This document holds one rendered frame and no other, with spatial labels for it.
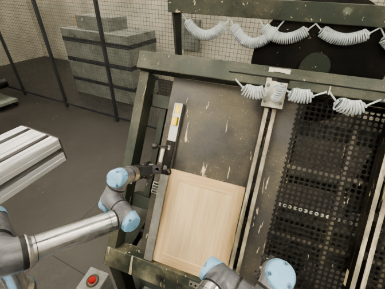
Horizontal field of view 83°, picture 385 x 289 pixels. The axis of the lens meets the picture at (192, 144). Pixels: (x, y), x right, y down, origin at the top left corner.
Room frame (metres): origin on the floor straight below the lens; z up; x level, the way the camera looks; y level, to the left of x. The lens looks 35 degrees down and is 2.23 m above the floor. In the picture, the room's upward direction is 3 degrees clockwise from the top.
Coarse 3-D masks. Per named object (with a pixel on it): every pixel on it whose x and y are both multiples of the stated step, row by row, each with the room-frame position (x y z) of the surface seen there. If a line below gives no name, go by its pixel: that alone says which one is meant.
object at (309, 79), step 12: (240, 72) 0.96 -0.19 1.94; (252, 72) 0.95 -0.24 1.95; (264, 72) 0.94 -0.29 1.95; (240, 84) 0.99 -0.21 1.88; (324, 84) 0.87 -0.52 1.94; (336, 84) 0.85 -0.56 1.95; (348, 84) 0.84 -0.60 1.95; (360, 84) 0.83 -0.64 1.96; (252, 96) 0.95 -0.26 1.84; (264, 96) 0.93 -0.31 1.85; (300, 96) 0.89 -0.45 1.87; (312, 96) 0.89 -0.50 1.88; (336, 108) 0.85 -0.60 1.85; (348, 108) 0.83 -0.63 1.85; (360, 108) 0.82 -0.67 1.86
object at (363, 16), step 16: (176, 0) 1.69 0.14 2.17; (192, 0) 1.65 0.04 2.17; (208, 0) 1.63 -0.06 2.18; (224, 0) 1.60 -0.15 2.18; (240, 0) 1.57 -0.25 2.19; (256, 0) 1.54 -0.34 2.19; (272, 0) 1.52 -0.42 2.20; (288, 0) 1.53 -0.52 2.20; (176, 16) 1.73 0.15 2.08; (240, 16) 1.56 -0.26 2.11; (256, 16) 1.54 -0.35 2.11; (272, 16) 1.51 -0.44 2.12; (288, 16) 1.48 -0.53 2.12; (304, 16) 1.46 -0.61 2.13; (320, 16) 1.43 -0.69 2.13; (336, 16) 1.41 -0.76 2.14; (352, 16) 1.39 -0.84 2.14; (368, 16) 1.37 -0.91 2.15; (384, 16) 1.35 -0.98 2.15; (176, 32) 1.74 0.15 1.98; (176, 48) 1.75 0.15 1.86
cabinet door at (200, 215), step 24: (168, 192) 0.88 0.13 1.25; (192, 192) 0.87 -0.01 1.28; (216, 192) 0.85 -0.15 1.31; (240, 192) 0.83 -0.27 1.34; (168, 216) 0.80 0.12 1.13; (192, 216) 0.79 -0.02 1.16; (216, 216) 0.77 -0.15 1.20; (168, 240) 0.72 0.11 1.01; (192, 240) 0.71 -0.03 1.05; (216, 240) 0.69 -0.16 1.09; (168, 264) 0.64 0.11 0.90; (192, 264) 0.63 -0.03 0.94
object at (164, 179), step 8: (176, 128) 1.07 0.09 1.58; (168, 136) 1.05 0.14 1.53; (176, 136) 1.05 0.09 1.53; (176, 144) 1.05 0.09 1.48; (160, 176) 0.93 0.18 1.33; (168, 176) 0.93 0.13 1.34; (160, 184) 0.90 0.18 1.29; (160, 192) 0.88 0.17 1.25; (160, 200) 0.85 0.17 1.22; (160, 208) 0.82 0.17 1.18; (152, 216) 0.80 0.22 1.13; (160, 216) 0.80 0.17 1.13; (152, 224) 0.77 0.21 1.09; (152, 232) 0.75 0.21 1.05; (152, 240) 0.72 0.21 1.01; (152, 248) 0.69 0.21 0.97; (144, 256) 0.67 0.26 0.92; (152, 256) 0.67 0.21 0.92
